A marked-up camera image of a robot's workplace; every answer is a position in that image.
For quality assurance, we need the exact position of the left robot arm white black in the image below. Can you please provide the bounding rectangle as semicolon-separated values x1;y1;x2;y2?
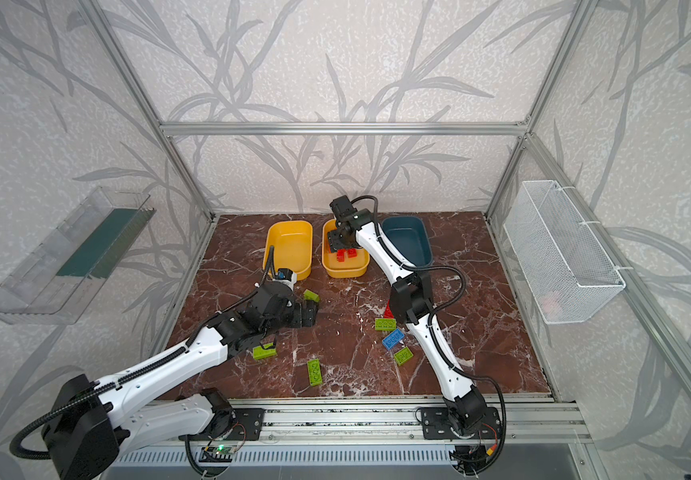
9;280;319;479

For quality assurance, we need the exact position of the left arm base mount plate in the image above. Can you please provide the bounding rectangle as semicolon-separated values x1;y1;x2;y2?
209;408;265;441

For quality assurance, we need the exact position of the green lego front right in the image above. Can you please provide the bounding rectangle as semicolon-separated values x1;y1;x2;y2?
393;347;413;366

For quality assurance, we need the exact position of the aluminium front rail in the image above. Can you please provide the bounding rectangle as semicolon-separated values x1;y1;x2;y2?
230;395;593;446

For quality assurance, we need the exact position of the green circuit board with wires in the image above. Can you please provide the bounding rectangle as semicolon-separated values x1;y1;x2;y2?
198;445;241;466

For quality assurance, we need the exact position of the blue lego centre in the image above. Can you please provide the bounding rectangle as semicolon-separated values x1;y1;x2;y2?
381;329;405;351

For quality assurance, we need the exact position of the green lego front left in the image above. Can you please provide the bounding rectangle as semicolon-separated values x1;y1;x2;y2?
252;343;277;361

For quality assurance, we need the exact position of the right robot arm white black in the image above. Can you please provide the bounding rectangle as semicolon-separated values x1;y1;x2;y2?
327;195;507;448

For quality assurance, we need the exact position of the clear plastic wall tray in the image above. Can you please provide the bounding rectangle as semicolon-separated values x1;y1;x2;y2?
0;187;155;325

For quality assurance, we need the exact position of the white wire mesh basket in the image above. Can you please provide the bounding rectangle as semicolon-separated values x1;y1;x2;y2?
505;180;625;325

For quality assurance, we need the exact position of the left yellow plastic bin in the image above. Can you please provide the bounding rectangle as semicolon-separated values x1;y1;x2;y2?
262;220;313;281

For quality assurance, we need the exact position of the right wiring connector bundle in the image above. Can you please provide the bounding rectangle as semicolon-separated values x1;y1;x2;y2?
449;443;501;477

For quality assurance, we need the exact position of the dark teal plastic bin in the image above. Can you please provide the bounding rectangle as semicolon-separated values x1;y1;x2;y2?
381;216;433;267

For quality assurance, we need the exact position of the long green lego front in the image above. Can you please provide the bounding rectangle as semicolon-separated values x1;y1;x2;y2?
306;359;323;387

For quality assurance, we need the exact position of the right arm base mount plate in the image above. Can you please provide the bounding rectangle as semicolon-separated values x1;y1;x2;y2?
415;407;501;442

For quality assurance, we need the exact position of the green lego centre right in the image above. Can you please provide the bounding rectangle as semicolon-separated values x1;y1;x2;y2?
375;318;397;332

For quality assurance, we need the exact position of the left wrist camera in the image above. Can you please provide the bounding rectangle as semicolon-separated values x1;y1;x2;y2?
274;268;297;289

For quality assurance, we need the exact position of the yellow plastic bin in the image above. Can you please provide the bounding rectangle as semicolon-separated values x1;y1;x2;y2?
321;219;371;278
262;220;313;281

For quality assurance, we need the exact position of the middle yellow plastic bin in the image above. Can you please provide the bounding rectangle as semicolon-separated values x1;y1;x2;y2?
321;219;371;278

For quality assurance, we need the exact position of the small green lego near bins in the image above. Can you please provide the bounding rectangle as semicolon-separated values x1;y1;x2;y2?
303;289;320;303

